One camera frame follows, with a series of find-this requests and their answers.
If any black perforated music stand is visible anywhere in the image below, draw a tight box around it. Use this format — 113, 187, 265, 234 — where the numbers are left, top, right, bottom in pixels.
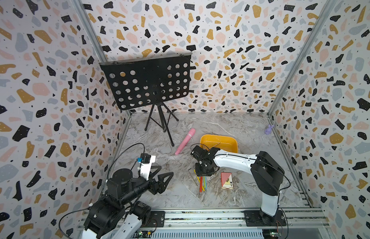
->
100, 53, 192, 133

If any pink cylindrical massager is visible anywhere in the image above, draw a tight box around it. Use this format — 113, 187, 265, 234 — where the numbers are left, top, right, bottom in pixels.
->
175, 128, 196, 155

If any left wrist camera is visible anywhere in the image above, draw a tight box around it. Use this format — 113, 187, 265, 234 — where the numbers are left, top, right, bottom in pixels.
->
138, 153, 156, 181

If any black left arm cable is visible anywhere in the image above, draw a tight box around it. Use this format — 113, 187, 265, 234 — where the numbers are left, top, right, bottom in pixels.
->
107, 143, 147, 183

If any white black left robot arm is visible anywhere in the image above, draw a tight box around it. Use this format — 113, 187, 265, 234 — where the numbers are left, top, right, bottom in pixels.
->
82, 168, 174, 239

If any yellow plastic storage box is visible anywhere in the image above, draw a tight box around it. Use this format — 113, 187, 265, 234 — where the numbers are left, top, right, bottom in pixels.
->
200, 134, 238, 153

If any aluminium corner post left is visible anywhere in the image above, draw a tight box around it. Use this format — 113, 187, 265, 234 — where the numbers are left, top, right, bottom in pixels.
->
70, 0, 132, 117

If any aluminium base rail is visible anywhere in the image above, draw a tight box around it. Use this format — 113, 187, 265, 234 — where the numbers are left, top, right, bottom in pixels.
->
77, 207, 332, 239

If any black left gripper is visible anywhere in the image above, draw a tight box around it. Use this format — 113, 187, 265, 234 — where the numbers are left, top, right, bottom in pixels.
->
120, 164, 174, 207

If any playing card box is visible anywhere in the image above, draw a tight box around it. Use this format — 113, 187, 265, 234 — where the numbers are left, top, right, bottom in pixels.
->
221, 172, 233, 189

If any second left robot arm base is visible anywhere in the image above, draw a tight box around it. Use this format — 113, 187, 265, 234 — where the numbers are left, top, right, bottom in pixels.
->
114, 201, 166, 239

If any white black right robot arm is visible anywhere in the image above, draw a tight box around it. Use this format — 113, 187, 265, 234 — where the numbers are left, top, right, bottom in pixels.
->
190, 145, 285, 226

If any aluminium corner post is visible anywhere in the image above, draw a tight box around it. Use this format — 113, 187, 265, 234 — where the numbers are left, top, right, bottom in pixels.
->
267, 0, 337, 119
70, 0, 132, 117

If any aluminium corner post right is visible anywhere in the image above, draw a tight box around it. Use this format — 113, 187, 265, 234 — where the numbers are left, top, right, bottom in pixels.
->
267, 0, 337, 119

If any purple rabbit toy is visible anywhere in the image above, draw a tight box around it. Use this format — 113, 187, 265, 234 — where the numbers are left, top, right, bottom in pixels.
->
264, 124, 274, 135

